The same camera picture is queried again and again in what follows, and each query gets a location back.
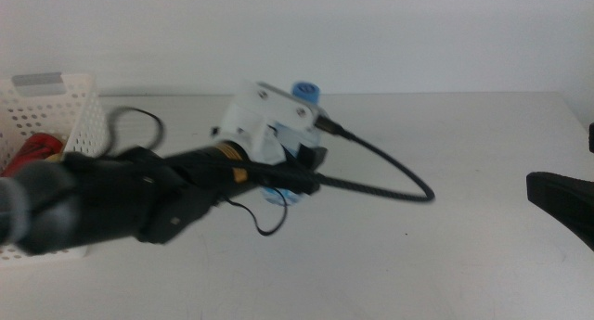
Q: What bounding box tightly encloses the white perforated plastic basket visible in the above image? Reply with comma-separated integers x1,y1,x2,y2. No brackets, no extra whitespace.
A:
0,72,109,261

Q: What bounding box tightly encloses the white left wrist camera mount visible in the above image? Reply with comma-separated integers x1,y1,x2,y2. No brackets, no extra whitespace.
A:
212,80,329,166

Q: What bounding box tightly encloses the red cola can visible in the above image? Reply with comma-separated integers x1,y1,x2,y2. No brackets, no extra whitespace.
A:
0,133,65,178

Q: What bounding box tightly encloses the clear water bottle blue cap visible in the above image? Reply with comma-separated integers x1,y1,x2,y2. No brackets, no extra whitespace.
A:
262,81,324,207

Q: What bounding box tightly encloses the thin black left arm wire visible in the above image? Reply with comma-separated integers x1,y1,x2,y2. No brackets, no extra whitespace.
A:
104,106,289,237

